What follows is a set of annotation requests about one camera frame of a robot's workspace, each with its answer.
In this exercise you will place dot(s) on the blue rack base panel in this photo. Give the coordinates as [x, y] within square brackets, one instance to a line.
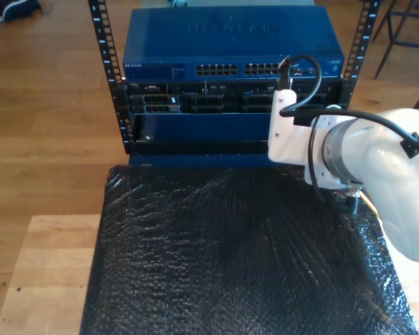
[195, 160]

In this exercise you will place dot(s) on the dark metal stool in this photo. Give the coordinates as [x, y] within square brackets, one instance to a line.
[412, 44]

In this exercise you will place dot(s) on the black textured mat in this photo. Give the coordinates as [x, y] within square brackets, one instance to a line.
[213, 261]

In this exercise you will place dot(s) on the dark sneaker white sole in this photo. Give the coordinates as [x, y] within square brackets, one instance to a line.
[19, 8]

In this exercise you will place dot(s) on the black perforated rack post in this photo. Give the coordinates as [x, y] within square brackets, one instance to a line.
[361, 38]
[104, 45]

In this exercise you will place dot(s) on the blue network switch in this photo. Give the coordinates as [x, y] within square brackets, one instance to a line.
[213, 35]

